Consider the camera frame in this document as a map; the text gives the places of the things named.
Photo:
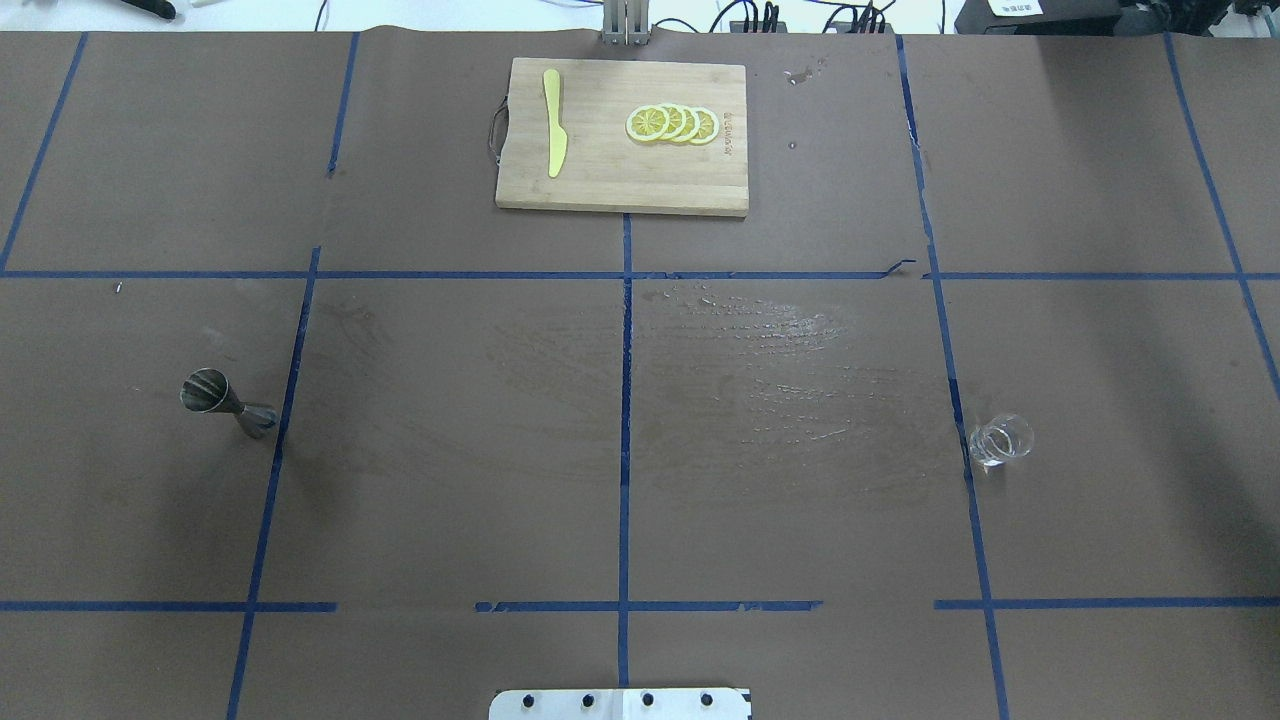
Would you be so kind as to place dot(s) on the steel jigger measuring cup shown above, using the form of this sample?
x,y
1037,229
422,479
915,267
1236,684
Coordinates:
x,y
208,391

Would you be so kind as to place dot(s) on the aluminium frame post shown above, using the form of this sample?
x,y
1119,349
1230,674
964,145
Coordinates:
x,y
626,22

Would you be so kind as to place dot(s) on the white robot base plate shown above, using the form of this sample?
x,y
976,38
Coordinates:
x,y
623,703

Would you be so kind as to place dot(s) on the yellow plastic knife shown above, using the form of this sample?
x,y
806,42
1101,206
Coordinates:
x,y
557,136

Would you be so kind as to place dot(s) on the wooden cutting board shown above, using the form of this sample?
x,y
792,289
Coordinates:
x,y
605,170

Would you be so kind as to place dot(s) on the clear glass cup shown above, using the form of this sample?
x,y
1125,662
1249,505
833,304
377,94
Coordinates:
x,y
1002,439

